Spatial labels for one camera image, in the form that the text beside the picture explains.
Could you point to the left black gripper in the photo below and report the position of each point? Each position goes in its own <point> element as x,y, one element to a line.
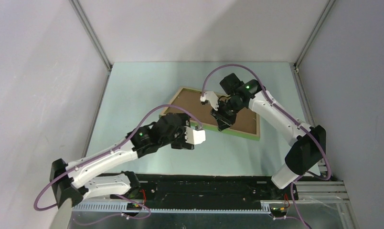
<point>181,143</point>

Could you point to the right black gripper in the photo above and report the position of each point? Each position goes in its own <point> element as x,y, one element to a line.
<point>223,122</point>

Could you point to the brown backing board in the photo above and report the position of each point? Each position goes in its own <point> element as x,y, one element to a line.
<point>247,124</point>

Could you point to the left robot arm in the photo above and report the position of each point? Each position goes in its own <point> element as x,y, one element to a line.
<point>82,179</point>

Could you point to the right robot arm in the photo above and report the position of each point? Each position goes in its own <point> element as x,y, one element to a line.
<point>307,142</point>

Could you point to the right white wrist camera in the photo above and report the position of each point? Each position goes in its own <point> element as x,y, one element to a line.
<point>210,97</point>

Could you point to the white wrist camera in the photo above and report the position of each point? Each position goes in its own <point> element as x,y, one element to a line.
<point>210,97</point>
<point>194,136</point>

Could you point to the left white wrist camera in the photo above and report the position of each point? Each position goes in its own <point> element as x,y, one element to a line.
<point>194,136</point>

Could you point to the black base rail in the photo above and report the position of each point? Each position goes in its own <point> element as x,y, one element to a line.
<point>193,192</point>

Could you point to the aluminium frame rails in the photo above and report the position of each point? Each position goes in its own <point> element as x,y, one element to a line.
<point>321,205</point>

